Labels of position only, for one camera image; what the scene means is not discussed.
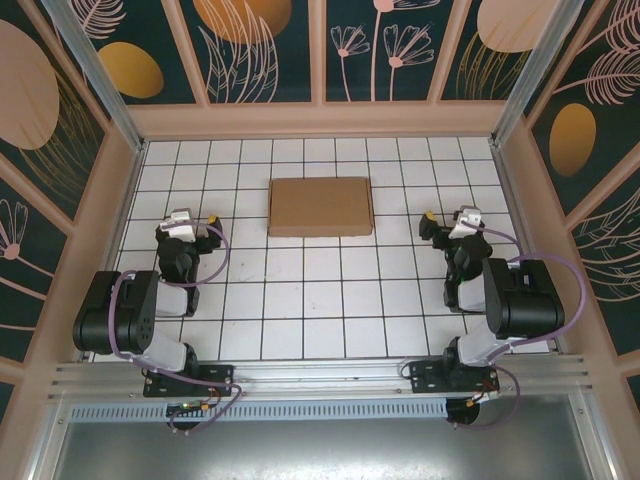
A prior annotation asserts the brown cardboard paper box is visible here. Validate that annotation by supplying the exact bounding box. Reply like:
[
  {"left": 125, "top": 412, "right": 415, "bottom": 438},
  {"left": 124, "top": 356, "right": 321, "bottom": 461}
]
[{"left": 267, "top": 176, "right": 375, "bottom": 239}]

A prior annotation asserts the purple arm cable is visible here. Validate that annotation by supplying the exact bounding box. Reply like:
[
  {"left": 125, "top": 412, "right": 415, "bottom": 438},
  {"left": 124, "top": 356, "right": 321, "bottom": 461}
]
[
  {"left": 107, "top": 222, "right": 244, "bottom": 435},
  {"left": 467, "top": 225, "right": 587, "bottom": 431}
]

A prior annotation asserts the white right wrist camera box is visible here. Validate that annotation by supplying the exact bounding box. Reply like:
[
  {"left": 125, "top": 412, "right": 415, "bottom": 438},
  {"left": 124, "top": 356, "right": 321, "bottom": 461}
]
[{"left": 451, "top": 204, "right": 483, "bottom": 241}]

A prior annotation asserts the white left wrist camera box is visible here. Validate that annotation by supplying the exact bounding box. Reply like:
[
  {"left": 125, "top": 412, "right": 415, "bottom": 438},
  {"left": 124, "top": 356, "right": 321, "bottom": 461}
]
[{"left": 158, "top": 208, "right": 196, "bottom": 239}]

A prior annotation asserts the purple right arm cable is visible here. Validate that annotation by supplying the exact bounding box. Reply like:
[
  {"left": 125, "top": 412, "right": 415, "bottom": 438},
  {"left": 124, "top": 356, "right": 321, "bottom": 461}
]
[{"left": 467, "top": 225, "right": 587, "bottom": 431}]

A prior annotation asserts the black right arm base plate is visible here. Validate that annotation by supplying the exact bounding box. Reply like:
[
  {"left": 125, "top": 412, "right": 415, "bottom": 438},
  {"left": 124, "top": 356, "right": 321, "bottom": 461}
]
[{"left": 408, "top": 360, "right": 501, "bottom": 396}]

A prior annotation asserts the grey slotted cable duct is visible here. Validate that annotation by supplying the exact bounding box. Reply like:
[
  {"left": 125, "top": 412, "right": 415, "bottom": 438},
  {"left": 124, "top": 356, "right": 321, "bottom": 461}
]
[{"left": 69, "top": 398, "right": 449, "bottom": 421}]

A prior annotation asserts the grey metal sheet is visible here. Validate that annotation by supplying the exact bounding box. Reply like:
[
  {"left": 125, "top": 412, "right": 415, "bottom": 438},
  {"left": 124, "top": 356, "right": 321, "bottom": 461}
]
[{"left": 29, "top": 394, "right": 616, "bottom": 480}]

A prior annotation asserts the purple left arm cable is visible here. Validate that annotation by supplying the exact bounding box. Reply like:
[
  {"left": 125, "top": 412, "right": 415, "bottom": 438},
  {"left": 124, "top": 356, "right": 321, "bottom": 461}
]
[{"left": 107, "top": 222, "right": 244, "bottom": 435}]

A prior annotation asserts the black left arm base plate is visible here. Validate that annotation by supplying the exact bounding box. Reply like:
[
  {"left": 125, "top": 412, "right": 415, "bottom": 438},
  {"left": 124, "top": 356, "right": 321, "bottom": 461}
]
[{"left": 143, "top": 363, "right": 236, "bottom": 399}]

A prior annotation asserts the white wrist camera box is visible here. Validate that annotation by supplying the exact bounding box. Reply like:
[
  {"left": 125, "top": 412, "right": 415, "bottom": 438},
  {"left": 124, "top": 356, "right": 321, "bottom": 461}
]
[
  {"left": 451, "top": 204, "right": 483, "bottom": 241},
  {"left": 158, "top": 208, "right": 196, "bottom": 239}
]

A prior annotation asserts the aluminium mounting rail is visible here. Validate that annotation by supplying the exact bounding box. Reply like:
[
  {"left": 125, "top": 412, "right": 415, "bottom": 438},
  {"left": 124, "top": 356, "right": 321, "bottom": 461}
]
[{"left": 47, "top": 355, "right": 596, "bottom": 401}]

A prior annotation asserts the aluminium frame post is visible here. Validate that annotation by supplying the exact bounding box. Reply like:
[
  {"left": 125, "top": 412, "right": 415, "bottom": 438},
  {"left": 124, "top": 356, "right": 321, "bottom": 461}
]
[
  {"left": 42, "top": 0, "right": 147, "bottom": 154},
  {"left": 490, "top": 0, "right": 586, "bottom": 147}
]

